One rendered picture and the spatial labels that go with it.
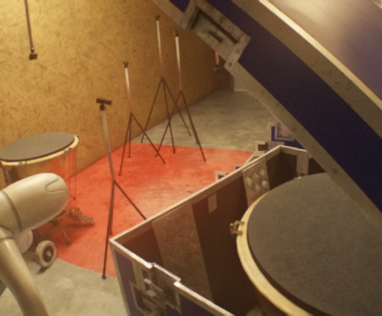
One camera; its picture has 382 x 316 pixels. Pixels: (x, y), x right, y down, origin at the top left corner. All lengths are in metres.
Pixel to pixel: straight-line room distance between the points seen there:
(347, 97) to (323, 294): 0.51
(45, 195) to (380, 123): 0.82
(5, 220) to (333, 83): 0.80
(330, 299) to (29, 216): 0.78
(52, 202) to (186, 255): 0.56
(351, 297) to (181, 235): 0.67
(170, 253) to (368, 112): 0.94
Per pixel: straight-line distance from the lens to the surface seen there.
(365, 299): 0.82
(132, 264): 1.00
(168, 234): 1.19
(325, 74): 0.43
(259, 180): 1.57
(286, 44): 0.45
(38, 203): 0.95
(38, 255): 2.57
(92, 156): 4.40
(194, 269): 1.33
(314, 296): 0.80
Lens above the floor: 1.54
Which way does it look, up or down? 20 degrees down
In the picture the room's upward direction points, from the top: 4 degrees counter-clockwise
